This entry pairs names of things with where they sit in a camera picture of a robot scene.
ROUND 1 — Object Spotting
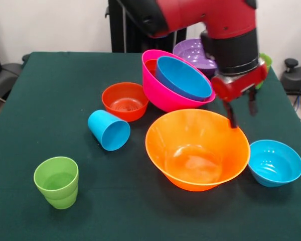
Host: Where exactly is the medium blue bowl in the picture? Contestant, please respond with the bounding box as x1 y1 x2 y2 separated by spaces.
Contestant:
155 56 213 102

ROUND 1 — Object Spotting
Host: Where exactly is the large orange bowl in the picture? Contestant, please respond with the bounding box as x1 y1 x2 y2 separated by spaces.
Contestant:
145 108 251 192

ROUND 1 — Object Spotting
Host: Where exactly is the small light blue bowl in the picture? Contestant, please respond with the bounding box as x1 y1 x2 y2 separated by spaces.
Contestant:
248 139 301 188

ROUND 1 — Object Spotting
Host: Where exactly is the purple bowl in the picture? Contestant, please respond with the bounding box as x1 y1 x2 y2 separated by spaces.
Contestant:
172 38 218 76

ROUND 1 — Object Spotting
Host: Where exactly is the black office chair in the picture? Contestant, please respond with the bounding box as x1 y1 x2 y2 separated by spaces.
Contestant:
0 32 31 101

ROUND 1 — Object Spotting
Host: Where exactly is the small red bowl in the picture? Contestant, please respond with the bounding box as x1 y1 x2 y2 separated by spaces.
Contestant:
101 82 150 123

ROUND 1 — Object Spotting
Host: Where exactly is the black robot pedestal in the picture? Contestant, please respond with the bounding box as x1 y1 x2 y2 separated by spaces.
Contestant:
105 0 188 53

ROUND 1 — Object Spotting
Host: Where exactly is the large pink bowl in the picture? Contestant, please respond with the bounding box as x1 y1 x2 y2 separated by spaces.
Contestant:
141 49 216 113

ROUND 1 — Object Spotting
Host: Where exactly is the large red bowl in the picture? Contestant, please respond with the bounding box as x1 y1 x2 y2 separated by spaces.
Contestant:
144 59 158 76

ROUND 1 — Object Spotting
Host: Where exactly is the green cup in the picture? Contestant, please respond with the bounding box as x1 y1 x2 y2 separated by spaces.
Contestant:
33 156 79 210
255 53 273 90

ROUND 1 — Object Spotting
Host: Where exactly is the blue cup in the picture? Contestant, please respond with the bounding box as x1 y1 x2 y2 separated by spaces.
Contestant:
87 109 131 152

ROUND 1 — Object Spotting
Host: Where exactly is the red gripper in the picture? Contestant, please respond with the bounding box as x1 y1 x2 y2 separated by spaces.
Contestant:
211 64 268 129

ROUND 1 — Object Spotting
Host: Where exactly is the dark green table cloth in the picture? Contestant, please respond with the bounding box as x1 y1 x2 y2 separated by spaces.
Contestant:
0 51 301 241

